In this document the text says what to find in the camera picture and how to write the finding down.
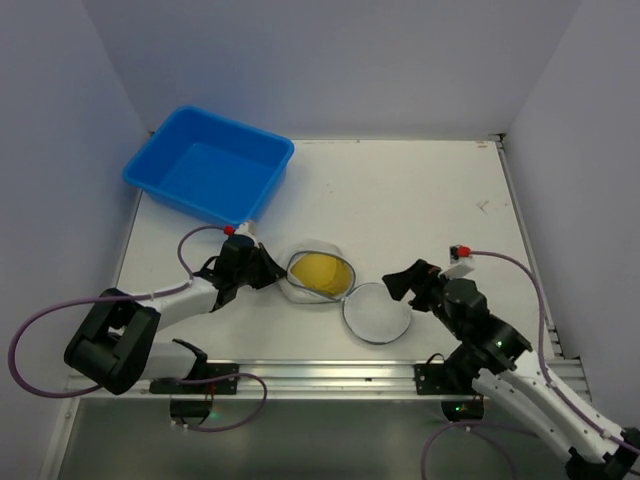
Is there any white mesh laundry bag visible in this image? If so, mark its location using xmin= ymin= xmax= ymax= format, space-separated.
xmin=277 ymin=239 xmax=412 ymax=345

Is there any yellow bra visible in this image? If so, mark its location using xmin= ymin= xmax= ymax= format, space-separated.
xmin=290 ymin=253 xmax=352 ymax=296

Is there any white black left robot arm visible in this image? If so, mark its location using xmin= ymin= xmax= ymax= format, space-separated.
xmin=64 ymin=234 xmax=286 ymax=395

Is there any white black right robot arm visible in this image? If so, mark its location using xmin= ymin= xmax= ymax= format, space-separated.
xmin=383 ymin=259 xmax=639 ymax=479

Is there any blue plastic bin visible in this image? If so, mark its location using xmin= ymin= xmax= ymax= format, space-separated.
xmin=122 ymin=106 xmax=294 ymax=226

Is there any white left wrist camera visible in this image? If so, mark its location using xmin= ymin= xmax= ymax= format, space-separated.
xmin=234 ymin=220 xmax=259 ymax=244

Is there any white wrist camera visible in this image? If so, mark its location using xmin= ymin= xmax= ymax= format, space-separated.
xmin=442 ymin=245 xmax=475 ymax=279
xmin=234 ymin=220 xmax=259 ymax=244

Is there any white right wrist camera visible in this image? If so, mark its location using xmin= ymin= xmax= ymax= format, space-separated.
xmin=442 ymin=245 xmax=475 ymax=279

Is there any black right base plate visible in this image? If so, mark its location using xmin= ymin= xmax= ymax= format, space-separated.
xmin=413 ymin=347 xmax=479 ymax=396

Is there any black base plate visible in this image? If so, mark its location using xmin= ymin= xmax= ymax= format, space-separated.
xmin=413 ymin=347 xmax=479 ymax=396
xmin=140 ymin=339 xmax=240 ymax=395

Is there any aluminium mounting rail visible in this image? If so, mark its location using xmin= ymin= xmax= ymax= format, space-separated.
xmin=63 ymin=344 xmax=591 ymax=399

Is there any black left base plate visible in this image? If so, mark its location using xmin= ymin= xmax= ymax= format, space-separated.
xmin=140 ymin=339 xmax=240 ymax=395

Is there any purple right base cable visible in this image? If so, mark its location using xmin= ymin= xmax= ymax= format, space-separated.
xmin=418 ymin=419 xmax=541 ymax=480

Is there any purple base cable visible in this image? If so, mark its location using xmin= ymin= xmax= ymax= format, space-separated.
xmin=169 ymin=372 xmax=268 ymax=433
xmin=418 ymin=419 xmax=541 ymax=480

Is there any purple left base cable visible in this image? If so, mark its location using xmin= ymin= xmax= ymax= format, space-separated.
xmin=169 ymin=372 xmax=268 ymax=433

